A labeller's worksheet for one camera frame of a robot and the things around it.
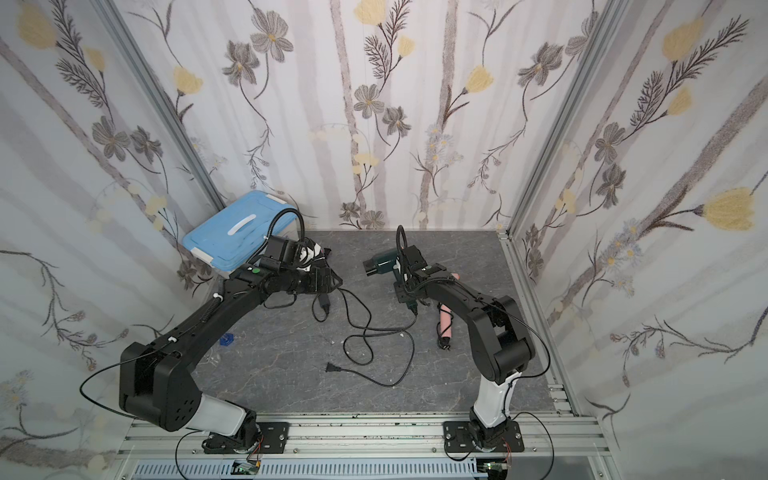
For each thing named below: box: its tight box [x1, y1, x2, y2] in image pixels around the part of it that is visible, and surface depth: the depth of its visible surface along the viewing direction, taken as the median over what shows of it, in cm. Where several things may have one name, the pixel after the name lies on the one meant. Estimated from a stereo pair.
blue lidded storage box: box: [182, 190, 299, 272], surface depth 98 cm
